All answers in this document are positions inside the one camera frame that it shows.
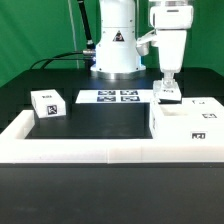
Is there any small white tagged box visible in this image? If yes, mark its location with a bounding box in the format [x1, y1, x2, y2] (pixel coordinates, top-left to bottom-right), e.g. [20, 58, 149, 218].
[30, 89, 66, 118]

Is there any white U-shaped frame wall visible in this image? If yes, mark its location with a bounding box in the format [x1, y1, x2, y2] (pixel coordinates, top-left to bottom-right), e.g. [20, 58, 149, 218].
[0, 110, 224, 164]

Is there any black cable bundle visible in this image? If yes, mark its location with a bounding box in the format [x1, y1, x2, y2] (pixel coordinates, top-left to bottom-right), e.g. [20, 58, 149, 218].
[29, 0, 98, 70]

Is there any white marker sheet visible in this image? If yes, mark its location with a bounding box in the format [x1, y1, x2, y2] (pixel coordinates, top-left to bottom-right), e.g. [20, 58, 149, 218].
[76, 89, 153, 104]

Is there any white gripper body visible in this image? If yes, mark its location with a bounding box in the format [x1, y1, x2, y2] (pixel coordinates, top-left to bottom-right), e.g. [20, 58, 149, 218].
[157, 30, 187, 73]

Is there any white cabinet door panel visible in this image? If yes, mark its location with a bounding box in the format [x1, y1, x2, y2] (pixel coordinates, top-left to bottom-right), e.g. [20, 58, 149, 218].
[153, 80, 181, 101]

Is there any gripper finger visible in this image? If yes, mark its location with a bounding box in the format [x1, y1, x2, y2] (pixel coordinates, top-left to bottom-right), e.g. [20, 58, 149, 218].
[167, 73, 175, 88]
[162, 73, 168, 88]

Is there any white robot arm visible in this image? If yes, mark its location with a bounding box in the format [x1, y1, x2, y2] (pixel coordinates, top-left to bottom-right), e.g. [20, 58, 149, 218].
[91, 0, 194, 88]

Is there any white cabinet body box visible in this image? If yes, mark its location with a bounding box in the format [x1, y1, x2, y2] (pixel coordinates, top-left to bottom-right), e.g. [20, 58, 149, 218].
[149, 97, 224, 141]

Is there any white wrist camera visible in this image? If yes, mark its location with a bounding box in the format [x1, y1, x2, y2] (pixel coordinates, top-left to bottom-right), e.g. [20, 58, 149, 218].
[136, 30, 158, 56]

